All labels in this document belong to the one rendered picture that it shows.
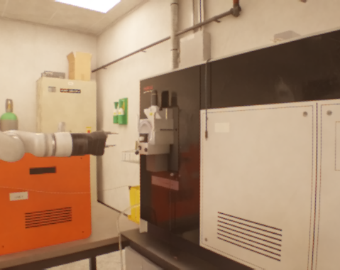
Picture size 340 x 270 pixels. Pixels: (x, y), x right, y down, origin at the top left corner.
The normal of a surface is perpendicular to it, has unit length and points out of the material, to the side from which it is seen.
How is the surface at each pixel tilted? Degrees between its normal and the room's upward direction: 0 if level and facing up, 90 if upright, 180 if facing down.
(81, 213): 90
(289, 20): 90
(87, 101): 90
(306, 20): 90
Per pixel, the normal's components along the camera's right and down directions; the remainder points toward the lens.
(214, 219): -0.79, 0.00
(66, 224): 0.62, 0.01
